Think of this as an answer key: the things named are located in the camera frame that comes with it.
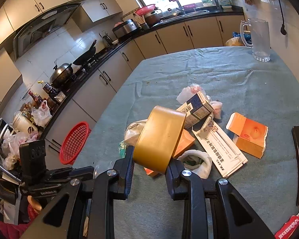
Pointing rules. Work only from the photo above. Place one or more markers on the blue white medicine box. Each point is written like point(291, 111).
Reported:
point(196, 108)

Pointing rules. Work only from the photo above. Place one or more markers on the lower kitchen cabinets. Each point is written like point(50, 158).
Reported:
point(89, 97)

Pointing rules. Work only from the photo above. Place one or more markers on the yellow tape roll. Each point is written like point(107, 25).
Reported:
point(159, 139)

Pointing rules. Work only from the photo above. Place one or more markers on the brown sauce bottle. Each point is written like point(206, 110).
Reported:
point(37, 99)

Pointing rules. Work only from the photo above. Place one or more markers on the silver rice cooker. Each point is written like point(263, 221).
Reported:
point(125, 28)

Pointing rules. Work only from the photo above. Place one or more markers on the kitchen cabinets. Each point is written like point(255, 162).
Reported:
point(89, 97)
point(22, 68)

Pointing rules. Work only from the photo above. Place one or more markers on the knotted clear plastic bag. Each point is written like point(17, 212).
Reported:
point(189, 91)

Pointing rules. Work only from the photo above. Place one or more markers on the long orange medicine box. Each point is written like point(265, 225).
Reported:
point(185, 142)

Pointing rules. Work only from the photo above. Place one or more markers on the steel pot with lid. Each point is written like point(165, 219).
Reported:
point(61, 74)

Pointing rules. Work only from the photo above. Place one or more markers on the dark soy sauce bottle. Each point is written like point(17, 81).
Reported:
point(52, 92)

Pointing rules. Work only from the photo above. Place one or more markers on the range hood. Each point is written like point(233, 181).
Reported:
point(40, 27)

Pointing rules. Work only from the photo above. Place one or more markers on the red snack packet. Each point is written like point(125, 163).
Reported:
point(288, 228)

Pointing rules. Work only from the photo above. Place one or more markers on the blue bag behind table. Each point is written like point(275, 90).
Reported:
point(247, 36)

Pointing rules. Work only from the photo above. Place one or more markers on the beige striped snack bag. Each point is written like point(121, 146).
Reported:
point(133, 131)

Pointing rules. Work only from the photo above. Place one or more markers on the white sock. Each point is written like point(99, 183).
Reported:
point(198, 162)

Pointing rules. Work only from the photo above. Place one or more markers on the long white medicine box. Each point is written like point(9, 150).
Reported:
point(223, 151)

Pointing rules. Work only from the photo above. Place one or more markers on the black wok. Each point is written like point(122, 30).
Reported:
point(86, 56)

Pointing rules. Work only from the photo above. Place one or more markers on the pink colander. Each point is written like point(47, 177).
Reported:
point(145, 10)

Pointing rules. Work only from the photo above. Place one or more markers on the red plastic mesh basket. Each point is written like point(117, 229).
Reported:
point(74, 143)

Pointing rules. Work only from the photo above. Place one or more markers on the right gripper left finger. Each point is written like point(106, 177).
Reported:
point(90, 202)

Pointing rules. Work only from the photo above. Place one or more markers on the person's left hand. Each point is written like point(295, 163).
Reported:
point(34, 204)

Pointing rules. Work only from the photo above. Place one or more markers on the green tissue packet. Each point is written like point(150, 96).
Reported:
point(122, 149)

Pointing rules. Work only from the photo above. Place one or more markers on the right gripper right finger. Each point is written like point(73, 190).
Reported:
point(232, 216)

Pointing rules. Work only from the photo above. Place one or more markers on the upper kitchen cabinets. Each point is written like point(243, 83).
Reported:
point(22, 68)

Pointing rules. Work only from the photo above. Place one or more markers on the white plastic bag on counter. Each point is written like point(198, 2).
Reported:
point(42, 115)

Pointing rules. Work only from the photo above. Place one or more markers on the clear glass pitcher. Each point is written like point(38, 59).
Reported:
point(259, 30)

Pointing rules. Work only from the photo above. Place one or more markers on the torn orange carton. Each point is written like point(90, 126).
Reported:
point(249, 135)

